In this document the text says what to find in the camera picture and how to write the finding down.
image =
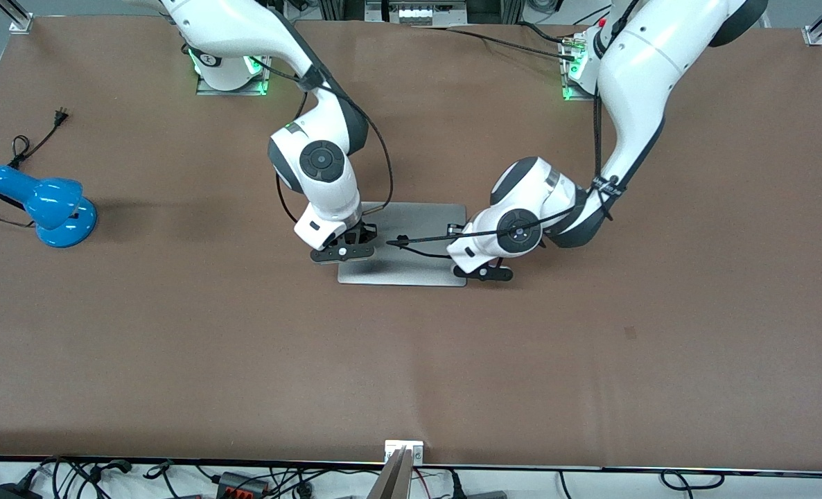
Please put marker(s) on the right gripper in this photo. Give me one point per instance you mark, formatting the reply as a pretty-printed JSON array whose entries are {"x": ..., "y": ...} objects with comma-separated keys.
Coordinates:
[{"x": 364, "y": 231}]

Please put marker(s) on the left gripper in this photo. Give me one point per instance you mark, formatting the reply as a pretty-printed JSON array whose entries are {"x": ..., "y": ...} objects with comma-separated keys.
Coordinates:
[{"x": 449, "y": 226}]

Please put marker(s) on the grey laptop with black keyboard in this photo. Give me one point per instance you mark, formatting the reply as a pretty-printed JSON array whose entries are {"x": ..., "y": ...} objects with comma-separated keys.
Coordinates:
[{"x": 411, "y": 215}]

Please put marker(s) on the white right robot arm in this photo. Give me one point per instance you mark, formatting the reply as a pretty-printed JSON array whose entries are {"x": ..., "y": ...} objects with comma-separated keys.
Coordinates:
[{"x": 245, "y": 28}]

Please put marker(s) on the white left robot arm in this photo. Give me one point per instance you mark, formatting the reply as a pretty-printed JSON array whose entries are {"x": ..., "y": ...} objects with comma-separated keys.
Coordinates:
[{"x": 653, "y": 55}]

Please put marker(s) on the metal electronics box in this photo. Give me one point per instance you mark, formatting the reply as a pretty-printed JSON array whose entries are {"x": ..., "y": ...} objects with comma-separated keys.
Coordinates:
[{"x": 414, "y": 14}]

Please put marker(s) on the white power strip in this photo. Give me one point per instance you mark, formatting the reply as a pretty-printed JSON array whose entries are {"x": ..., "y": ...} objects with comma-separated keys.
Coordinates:
[{"x": 290, "y": 5}]

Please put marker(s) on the black plug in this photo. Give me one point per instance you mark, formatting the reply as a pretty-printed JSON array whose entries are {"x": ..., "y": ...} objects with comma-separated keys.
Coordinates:
[{"x": 456, "y": 488}]

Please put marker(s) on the orange black connector block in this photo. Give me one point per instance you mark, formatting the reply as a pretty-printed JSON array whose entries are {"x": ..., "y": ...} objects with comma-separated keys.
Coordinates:
[{"x": 238, "y": 483}]

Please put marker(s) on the black power adapter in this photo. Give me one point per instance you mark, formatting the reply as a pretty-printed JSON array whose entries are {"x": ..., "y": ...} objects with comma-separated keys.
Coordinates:
[{"x": 12, "y": 493}]

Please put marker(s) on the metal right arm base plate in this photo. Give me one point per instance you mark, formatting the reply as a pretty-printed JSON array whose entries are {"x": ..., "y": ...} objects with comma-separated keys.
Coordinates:
[{"x": 267, "y": 83}]

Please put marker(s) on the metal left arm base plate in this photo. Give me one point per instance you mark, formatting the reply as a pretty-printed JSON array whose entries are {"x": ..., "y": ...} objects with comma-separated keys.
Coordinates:
[{"x": 569, "y": 93}]

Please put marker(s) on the silver camera mount bracket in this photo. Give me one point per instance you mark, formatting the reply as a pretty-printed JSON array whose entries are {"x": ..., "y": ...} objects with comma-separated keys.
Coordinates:
[{"x": 418, "y": 454}]

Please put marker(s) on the grey camera mount bar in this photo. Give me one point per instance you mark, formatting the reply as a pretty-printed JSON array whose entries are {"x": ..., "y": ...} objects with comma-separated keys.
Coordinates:
[{"x": 391, "y": 482}]

